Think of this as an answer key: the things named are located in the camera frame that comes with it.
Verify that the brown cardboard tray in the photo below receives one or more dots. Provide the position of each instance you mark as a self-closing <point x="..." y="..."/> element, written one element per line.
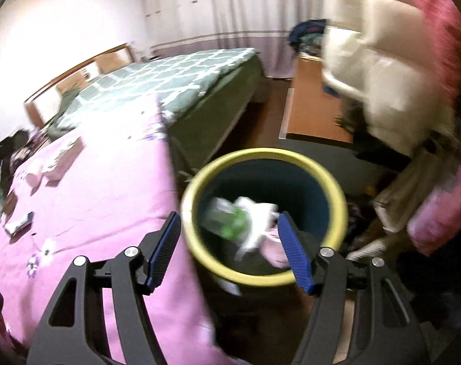
<point x="66" y="153"/>

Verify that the brown square pillow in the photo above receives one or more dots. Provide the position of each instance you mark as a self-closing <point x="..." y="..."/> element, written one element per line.
<point x="76" y="81"/>
<point x="110" y="62"/>

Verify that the pink red small carton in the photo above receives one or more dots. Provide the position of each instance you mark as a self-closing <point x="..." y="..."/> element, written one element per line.
<point x="272" y="250"/>

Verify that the pink floral tablecloth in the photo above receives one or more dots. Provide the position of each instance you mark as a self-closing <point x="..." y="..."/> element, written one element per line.
<point x="70" y="257"/>

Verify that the orange wooden desk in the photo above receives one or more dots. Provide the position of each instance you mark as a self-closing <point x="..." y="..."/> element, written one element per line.
<point x="310" y="113"/>

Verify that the wooden headboard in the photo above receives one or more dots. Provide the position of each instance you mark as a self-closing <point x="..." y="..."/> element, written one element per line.
<point x="41" y="106"/>

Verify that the cream puffer jacket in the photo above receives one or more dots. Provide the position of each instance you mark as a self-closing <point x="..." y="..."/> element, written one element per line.
<point x="378" y="52"/>

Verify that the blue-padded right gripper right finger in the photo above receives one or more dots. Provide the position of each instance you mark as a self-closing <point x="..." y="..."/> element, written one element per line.
<point x="301" y="249"/>

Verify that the pile of dark clothes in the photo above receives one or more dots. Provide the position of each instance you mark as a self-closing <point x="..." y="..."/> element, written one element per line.
<point x="306" y="37"/>

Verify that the white tissue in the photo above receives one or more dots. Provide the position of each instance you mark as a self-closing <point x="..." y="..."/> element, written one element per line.
<point x="261" y="219"/>

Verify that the green plaid bed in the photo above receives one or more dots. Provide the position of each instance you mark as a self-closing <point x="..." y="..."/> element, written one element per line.
<point x="201" y="97"/>

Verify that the clear green-label plastic bottle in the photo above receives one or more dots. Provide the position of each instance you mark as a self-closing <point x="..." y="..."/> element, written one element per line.
<point x="225" y="219"/>

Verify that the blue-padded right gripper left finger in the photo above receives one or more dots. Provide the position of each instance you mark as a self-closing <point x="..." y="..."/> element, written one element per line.
<point x="157" y="249"/>

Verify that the pink white striped curtain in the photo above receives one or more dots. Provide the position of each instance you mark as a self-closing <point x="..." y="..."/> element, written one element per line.
<point x="186" y="26"/>

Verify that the red quilted jacket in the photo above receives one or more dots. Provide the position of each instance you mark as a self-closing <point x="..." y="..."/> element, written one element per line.
<point x="444" y="27"/>

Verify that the yellow-rimmed dark trash bin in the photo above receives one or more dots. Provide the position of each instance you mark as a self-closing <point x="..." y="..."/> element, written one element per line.
<point x="293" y="182"/>

